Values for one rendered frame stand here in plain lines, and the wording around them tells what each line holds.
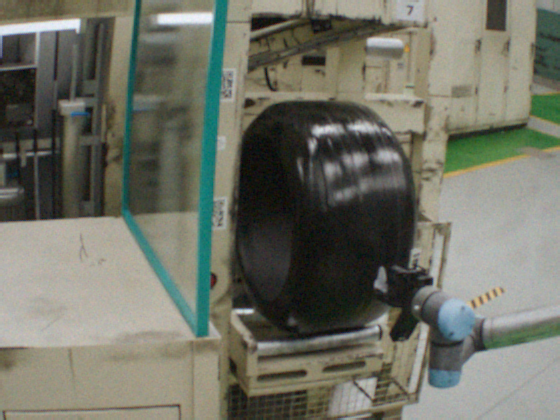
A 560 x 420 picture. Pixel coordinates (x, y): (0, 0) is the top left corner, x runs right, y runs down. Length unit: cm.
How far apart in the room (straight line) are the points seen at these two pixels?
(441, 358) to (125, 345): 69
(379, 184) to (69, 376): 92
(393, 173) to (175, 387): 83
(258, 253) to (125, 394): 112
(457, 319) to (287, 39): 102
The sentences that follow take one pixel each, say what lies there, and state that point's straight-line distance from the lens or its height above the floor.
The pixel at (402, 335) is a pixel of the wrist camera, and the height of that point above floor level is 105.
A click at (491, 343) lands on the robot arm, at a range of 176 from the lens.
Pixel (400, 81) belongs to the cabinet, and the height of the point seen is 81.
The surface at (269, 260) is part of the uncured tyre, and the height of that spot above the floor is 98.
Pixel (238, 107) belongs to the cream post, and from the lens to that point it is 187.
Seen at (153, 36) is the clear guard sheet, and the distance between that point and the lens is 150.
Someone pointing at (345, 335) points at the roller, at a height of 91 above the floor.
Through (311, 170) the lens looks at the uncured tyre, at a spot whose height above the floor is 134.
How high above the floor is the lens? 185
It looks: 19 degrees down
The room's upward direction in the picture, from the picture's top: 4 degrees clockwise
